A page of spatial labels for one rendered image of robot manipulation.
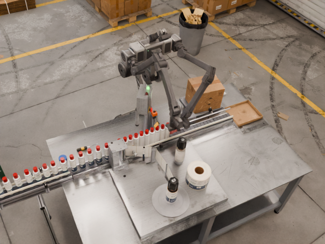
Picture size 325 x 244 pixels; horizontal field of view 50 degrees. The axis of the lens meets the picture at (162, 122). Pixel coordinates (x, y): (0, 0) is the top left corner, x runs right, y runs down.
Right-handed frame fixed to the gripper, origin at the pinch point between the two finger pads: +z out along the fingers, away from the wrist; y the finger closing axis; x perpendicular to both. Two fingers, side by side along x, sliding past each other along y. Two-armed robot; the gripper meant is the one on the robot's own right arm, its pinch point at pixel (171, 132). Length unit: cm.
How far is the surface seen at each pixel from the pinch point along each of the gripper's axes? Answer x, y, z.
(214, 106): 36, 72, 30
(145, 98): 19.7, -15.2, -28.6
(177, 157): -10.2, 1.5, 22.6
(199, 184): -41.2, 5.0, 24.0
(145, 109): 19.1, -15.5, -16.5
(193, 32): 215, 158, 67
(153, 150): -0.5, -17.2, 14.0
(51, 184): 16, -102, 31
